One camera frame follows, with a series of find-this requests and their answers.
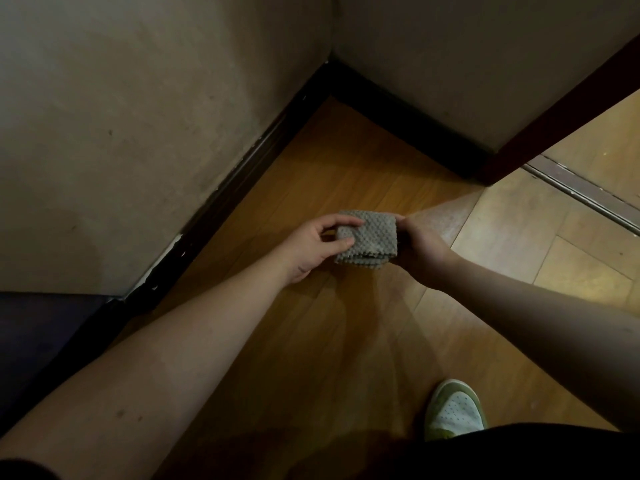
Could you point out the person's right hand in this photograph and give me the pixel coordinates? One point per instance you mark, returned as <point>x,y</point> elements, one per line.
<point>425,254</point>

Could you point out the person's left hand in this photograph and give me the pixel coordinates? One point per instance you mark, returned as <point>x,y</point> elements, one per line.
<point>305,249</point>

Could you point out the grey cleaning cloth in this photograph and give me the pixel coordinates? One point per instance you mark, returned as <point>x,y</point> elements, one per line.
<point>370,239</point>

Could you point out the chipped dark brown baseboard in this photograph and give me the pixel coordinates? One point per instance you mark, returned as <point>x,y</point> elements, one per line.
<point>240,184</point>

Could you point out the person's right forearm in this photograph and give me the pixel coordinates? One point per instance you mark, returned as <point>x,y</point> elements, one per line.
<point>550,334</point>

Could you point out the person's left forearm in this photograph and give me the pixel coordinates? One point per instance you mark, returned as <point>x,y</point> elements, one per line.
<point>150,374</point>

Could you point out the green white sneaker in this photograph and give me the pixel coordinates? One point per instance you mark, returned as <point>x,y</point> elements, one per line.
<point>455,409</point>

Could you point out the metal door threshold strip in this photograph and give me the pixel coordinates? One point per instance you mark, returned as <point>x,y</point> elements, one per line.
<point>585,189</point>

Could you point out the black shorts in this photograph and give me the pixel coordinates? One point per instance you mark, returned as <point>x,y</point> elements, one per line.
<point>500,459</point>

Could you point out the black shirt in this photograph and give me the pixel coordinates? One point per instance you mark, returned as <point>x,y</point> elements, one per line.
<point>25,472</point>

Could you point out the reddish brown door frame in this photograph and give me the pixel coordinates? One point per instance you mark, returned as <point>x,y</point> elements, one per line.
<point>565,114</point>

